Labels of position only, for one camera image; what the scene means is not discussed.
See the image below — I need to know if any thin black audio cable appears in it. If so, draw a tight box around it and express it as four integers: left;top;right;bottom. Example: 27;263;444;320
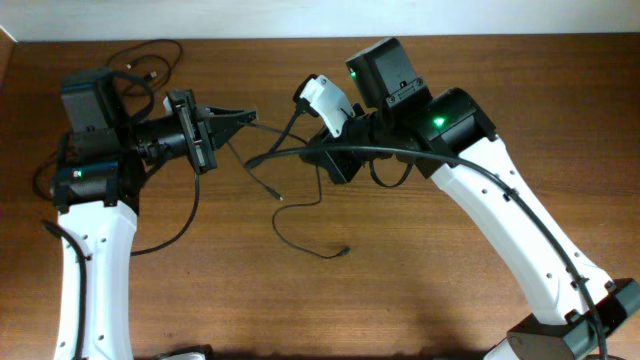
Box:
106;38;184;96

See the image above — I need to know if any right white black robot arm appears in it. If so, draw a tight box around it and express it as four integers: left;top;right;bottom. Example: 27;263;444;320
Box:
294;38;639;359

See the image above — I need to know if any black USB cable bundle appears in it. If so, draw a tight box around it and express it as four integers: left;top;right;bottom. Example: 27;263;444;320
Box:
224;121;352;261

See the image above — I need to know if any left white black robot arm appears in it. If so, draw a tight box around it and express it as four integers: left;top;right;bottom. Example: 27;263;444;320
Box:
43;67;257;359

